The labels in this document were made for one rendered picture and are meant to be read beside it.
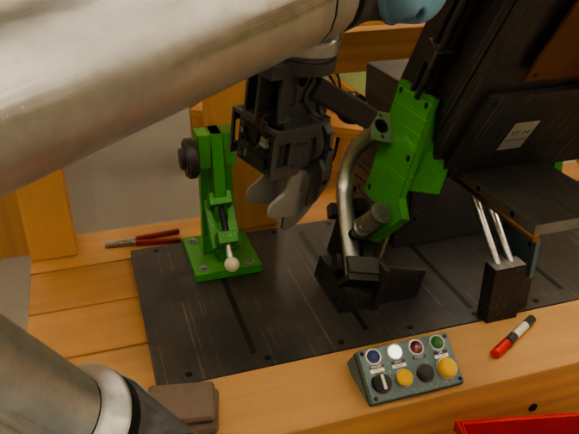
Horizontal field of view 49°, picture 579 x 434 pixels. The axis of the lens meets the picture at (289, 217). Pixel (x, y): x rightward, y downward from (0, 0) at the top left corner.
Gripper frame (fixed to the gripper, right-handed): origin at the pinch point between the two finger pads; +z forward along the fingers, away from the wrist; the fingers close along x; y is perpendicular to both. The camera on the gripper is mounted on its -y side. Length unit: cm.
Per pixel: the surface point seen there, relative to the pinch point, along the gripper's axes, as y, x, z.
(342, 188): -34.5, -20.5, 16.8
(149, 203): -114, -212, 150
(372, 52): -65, -44, 3
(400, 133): -36.5, -12.6, 2.8
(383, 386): -13.5, 10.7, 27.2
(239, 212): -32, -45, 35
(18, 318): -21, -159, 146
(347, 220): -31.9, -15.8, 20.4
